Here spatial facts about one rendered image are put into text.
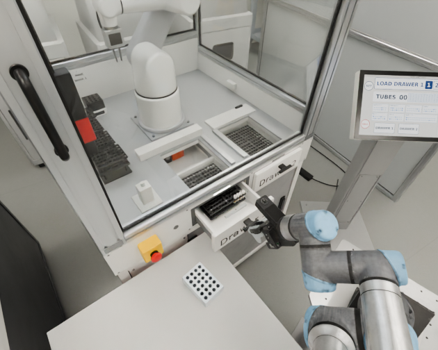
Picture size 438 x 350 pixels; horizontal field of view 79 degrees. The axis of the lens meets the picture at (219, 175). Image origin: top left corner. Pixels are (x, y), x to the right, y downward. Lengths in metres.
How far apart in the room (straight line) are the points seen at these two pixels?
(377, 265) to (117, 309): 0.80
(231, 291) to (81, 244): 1.40
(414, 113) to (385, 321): 1.08
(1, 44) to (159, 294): 0.83
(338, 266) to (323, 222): 0.10
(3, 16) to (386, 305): 0.80
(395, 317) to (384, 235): 1.77
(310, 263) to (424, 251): 1.81
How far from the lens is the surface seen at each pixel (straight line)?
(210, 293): 1.01
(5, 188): 2.88
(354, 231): 2.24
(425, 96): 1.57
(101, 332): 1.06
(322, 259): 0.71
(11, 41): 0.55
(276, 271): 1.94
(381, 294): 0.66
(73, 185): 0.70
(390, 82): 1.49
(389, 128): 1.47
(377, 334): 0.63
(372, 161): 1.71
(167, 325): 1.02
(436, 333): 1.23
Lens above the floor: 1.73
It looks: 46 degrees down
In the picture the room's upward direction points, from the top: 1 degrees clockwise
